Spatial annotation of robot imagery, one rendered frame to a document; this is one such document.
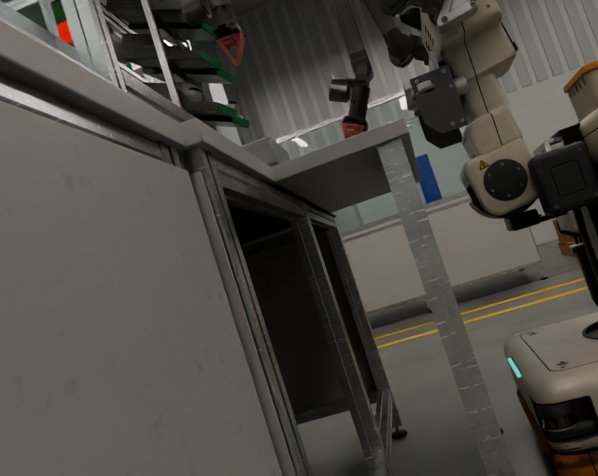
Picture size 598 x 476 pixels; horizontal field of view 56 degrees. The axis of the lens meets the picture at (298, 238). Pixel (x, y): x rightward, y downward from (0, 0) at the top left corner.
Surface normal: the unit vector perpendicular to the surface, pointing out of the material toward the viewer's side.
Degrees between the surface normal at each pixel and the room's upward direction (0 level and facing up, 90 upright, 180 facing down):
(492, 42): 90
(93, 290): 90
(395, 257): 90
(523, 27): 90
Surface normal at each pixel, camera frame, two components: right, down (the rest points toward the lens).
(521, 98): -0.23, 0.00
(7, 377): 0.94, -0.32
